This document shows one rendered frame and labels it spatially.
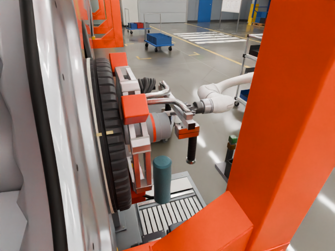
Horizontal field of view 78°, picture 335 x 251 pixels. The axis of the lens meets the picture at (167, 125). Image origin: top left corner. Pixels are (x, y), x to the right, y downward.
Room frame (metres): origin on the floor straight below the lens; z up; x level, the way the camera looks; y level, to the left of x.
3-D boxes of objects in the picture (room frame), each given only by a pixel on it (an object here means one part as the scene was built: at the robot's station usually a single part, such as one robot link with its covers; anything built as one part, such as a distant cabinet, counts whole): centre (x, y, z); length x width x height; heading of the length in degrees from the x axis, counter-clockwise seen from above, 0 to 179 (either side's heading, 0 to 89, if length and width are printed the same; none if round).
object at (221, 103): (1.15, -0.32, 0.83); 0.16 x 0.13 x 0.11; 108
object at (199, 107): (1.08, -0.15, 0.83); 0.09 x 0.08 x 0.07; 108
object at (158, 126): (0.82, 0.10, 0.85); 0.21 x 0.14 x 0.14; 108
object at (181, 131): (0.69, -0.08, 0.93); 0.09 x 0.05 x 0.05; 108
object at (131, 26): (10.24, 1.39, 0.48); 1.00 x 0.61 x 0.96; 115
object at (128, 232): (0.74, 0.33, 0.32); 0.40 x 0.30 x 0.28; 18
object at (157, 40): (6.79, 0.32, 0.48); 1.00 x 0.61 x 0.96; 24
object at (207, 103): (1.10, -0.22, 0.83); 0.09 x 0.06 x 0.09; 18
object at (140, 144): (0.79, 0.17, 0.85); 0.54 x 0.07 x 0.54; 18
